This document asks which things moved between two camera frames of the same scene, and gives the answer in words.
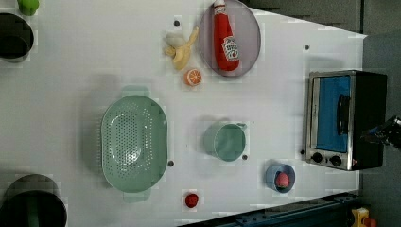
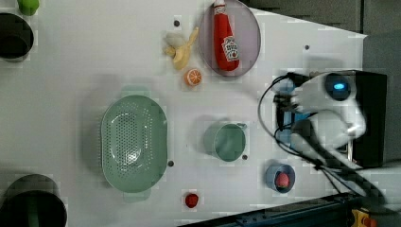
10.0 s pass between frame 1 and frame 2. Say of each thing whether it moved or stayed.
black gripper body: moved
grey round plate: stayed
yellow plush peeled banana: stayed
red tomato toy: stayed
